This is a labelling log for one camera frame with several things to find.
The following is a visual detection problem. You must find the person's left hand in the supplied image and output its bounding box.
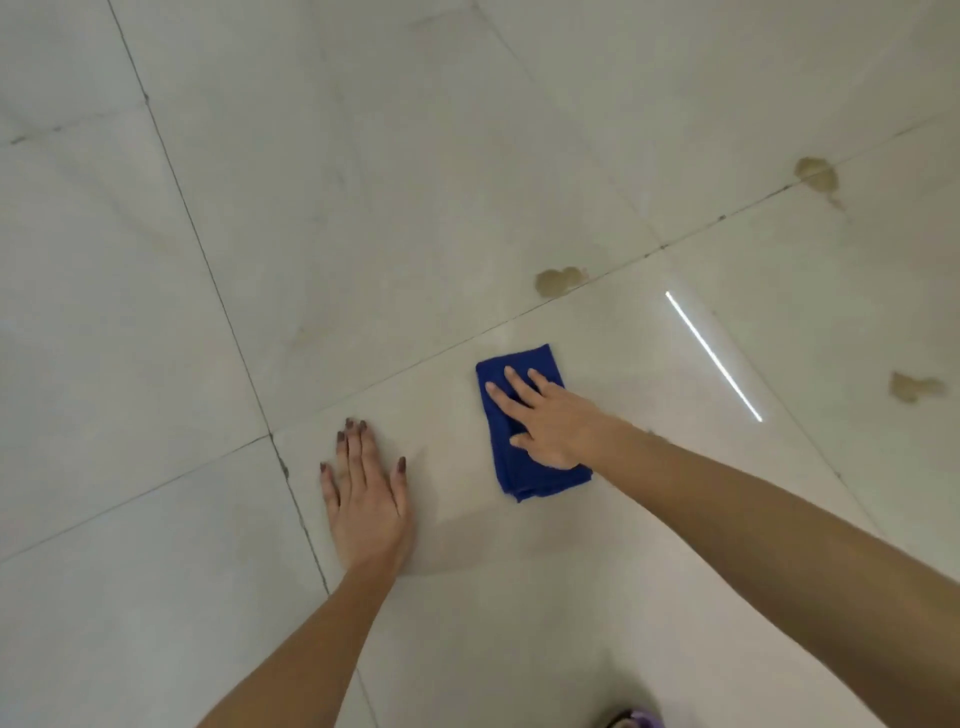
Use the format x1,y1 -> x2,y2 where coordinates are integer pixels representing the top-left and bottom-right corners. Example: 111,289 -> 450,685
319,417 -> 417,579

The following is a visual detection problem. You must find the person's left forearm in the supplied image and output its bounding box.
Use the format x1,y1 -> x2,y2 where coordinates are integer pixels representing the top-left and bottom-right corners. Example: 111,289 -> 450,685
196,558 -> 410,728

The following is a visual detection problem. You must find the person's right forearm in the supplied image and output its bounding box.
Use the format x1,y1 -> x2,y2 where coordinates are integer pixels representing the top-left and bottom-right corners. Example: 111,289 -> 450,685
581,414 -> 960,728

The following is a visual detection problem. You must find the blue microfiber cloth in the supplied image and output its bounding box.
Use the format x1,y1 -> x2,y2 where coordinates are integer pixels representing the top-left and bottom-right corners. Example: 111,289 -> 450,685
475,344 -> 594,504

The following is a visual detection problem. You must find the brown liquid stain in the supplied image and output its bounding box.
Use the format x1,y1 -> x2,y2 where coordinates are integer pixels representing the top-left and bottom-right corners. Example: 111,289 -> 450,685
888,370 -> 948,405
794,156 -> 846,213
534,266 -> 591,299

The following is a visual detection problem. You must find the person's right hand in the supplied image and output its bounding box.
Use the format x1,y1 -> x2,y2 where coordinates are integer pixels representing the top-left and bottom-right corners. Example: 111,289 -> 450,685
484,366 -> 610,472

